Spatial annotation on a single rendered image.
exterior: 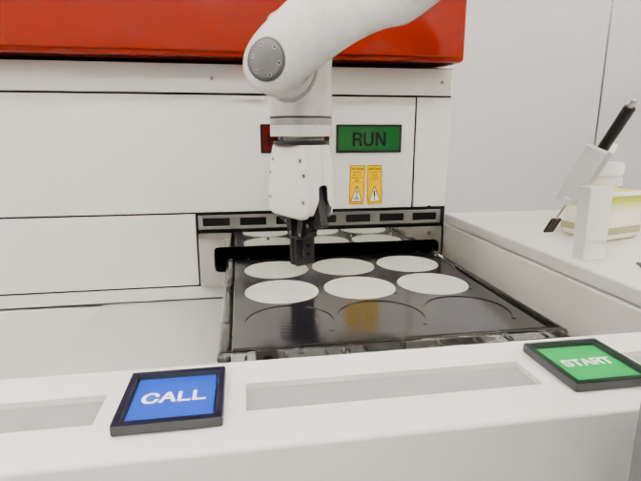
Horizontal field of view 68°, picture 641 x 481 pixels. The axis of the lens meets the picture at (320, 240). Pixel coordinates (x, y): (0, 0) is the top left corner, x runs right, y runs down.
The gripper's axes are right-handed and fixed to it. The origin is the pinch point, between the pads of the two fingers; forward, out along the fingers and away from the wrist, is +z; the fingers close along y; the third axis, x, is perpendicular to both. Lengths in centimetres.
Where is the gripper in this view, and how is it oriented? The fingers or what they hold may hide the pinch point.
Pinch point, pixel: (301, 250)
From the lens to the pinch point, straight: 68.8
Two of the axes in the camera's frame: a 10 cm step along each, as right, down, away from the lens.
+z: 0.0, 9.8, 2.2
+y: 6.0, 1.8, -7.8
